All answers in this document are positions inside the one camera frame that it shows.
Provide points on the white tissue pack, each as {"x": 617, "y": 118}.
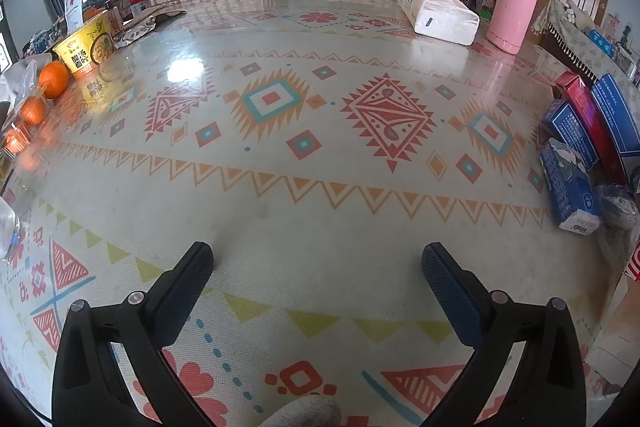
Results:
{"x": 440, "y": 19}

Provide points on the brown cardboard box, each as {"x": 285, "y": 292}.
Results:
{"x": 617, "y": 342}

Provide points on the crumpled clear plastic bag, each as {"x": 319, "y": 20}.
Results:
{"x": 620, "y": 207}

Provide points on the blue cardboard box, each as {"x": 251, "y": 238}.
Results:
{"x": 567, "y": 129}

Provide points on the red white box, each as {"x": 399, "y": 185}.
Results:
{"x": 633, "y": 263}

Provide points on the blue tissue packet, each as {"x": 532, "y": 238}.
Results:
{"x": 567, "y": 187}

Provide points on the side table with cloth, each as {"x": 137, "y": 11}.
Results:
{"x": 565, "y": 32}

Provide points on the clear plastic bottle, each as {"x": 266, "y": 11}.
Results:
{"x": 7, "y": 232}

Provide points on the pink thermos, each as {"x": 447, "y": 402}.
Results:
{"x": 512, "y": 7}

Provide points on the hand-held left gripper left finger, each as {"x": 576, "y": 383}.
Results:
{"x": 192, "y": 272}

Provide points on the blue flat packet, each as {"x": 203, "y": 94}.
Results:
{"x": 601, "y": 42}

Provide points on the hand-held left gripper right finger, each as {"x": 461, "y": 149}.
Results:
{"x": 445, "y": 287}

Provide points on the orange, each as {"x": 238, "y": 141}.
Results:
{"x": 14, "y": 141}
{"x": 33, "y": 111}
{"x": 54, "y": 80}

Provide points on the white paper sign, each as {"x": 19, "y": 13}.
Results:
{"x": 74, "y": 4}

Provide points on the flattened cardboard sheet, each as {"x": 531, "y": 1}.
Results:
{"x": 150, "y": 19}

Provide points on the yellow instant noodle bowl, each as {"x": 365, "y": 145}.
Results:
{"x": 82, "y": 49}

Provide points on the red toothpaste box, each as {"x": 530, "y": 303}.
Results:
{"x": 590, "y": 122}

